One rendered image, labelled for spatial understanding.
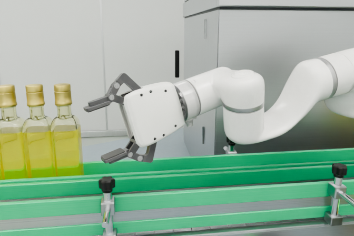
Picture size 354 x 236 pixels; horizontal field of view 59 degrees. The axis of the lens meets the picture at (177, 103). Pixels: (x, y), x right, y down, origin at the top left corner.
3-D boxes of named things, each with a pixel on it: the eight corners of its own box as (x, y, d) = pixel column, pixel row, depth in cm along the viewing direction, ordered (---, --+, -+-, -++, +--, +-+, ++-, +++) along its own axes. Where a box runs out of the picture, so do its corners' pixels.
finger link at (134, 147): (150, 145, 59) (123, 155, 56) (144, 121, 58) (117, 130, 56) (156, 148, 56) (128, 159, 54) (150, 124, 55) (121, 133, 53)
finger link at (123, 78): (150, 107, 57) (124, 119, 55) (136, 67, 56) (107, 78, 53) (153, 107, 56) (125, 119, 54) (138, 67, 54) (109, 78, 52)
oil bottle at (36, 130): (61, 197, 75) (51, 82, 69) (56, 210, 70) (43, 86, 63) (37, 199, 74) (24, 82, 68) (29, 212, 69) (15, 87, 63)
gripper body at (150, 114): (178, 124, 64) (128, 145, 59) (165, 76, 62) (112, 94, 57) (197, 129, 57) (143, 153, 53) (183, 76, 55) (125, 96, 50)
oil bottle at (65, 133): (86, 196, 76) (77, 81, 70) (82, 208, 70) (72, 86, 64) (62, 197, 75) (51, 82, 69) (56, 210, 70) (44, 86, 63)
